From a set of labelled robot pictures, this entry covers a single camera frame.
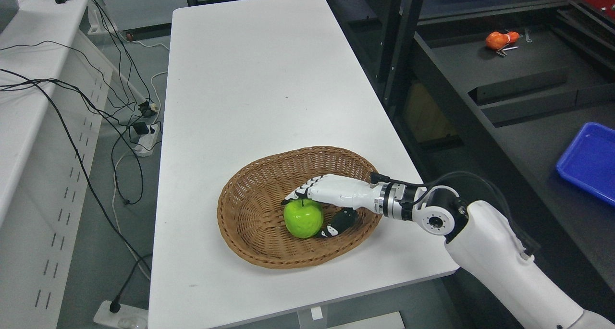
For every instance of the white power strip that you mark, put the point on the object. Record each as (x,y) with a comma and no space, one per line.
(128,317)
(148,136)

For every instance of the white table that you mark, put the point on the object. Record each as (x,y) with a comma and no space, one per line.
(249,79)

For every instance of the white power strip far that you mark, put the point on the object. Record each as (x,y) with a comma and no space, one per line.
(148,136)

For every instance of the brown wicker basket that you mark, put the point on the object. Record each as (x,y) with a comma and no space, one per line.
(250,214)

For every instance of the white side desk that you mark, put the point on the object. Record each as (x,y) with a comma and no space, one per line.
(48,140)

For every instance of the black shelf rack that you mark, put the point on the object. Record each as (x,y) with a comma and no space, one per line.
(458,105)

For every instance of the white power strip near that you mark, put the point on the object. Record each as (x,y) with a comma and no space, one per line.
(128,317)

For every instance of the green apple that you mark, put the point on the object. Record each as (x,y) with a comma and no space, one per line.
(303,217)

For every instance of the blue plastic tray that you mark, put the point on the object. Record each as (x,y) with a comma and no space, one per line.
(589,161)

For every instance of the orange toy fruit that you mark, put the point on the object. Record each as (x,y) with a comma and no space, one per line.
(498,41)

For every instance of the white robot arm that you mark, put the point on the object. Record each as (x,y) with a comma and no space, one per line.
(485,241)

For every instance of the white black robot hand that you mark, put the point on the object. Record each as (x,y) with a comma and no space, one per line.
(340,198)

